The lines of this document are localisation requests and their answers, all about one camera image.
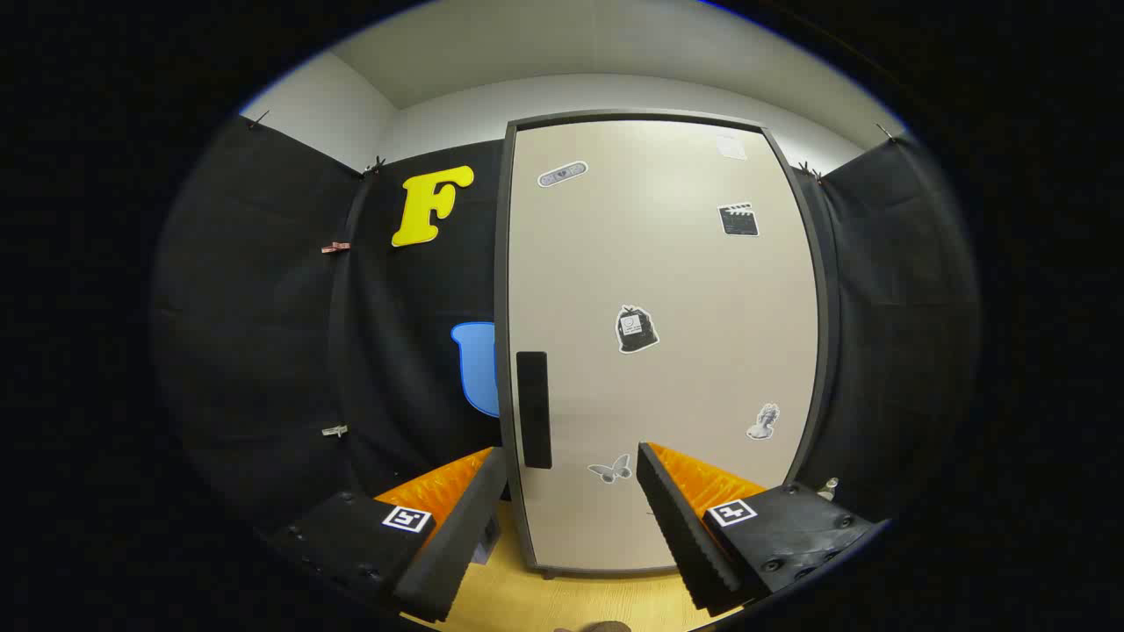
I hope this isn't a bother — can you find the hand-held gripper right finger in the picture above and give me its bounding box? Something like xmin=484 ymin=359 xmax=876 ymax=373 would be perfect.
xmin=637 ymin=442 xmax=879 ymax=617

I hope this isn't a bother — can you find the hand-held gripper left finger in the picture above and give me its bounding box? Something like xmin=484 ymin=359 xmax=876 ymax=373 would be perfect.
xmin=268 ymin=446 xmax=508 ymax=624

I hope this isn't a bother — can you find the grey shoe cabinet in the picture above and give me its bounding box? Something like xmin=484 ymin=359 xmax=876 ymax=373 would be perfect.
xmin=494 ymin=109 xmax=837 ymax=580

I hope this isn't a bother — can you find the black backdrop cloth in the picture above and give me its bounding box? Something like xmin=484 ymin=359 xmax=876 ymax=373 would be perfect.
xmin=149 ymin=114 xmax=980 ymax=545

